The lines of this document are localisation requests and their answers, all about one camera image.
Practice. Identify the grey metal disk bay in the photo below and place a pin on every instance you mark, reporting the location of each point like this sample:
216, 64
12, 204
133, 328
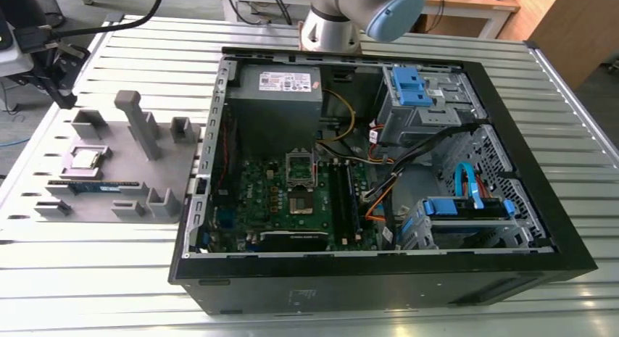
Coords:
473, 224

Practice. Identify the wooden desk white legs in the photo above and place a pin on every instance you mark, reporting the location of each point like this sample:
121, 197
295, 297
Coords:
483, 3

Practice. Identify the white power supply label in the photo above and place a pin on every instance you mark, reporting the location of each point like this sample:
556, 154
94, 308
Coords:
285, 81

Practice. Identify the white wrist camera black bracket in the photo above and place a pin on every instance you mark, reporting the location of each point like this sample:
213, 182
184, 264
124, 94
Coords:
14, 61

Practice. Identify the hard disk in blue carrier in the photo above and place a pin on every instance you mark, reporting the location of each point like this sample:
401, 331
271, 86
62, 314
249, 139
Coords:
440, 206

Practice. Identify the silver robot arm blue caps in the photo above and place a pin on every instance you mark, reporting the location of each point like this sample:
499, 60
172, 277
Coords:
328, 29

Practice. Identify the grey parts rack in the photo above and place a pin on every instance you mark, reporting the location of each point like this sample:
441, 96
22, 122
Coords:
125, 170

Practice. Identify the grey metal drive cage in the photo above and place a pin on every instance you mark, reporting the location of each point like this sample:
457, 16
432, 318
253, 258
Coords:
435, 119

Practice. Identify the green motherboard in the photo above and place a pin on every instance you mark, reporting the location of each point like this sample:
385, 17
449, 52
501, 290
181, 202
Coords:
271, 174

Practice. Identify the wooden cabinet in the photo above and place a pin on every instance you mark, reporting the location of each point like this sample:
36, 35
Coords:
575, 32

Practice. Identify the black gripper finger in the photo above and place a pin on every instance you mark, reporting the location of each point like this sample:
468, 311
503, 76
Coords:
69, 101
45, 76

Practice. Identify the grey power supply unit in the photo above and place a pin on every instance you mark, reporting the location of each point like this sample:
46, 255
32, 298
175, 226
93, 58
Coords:
251, 87

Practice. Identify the RAM stick blue label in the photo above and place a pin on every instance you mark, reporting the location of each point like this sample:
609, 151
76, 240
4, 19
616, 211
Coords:
92, 187

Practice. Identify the metal locking lever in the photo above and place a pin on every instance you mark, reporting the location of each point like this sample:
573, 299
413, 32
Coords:
316, 166

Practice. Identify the black RAM slot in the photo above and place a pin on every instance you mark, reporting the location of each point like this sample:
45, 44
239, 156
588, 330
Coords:
352, 203
337, 203

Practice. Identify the black mesh wastebasket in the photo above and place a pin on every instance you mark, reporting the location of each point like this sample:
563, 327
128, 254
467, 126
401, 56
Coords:
56, 21

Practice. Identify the black PC case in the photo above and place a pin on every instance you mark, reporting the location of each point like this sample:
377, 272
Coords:
337, 286

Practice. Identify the CPU socket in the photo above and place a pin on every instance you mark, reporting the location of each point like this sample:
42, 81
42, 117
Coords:
303, 203

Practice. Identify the blue plastic disk carrier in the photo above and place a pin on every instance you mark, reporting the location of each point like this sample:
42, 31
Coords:
417, 98
408, 76

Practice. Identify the silver CPU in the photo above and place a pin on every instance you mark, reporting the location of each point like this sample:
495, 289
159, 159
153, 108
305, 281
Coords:
85, 158

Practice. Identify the black graphics card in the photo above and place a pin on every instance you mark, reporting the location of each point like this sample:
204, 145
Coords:
289, 241

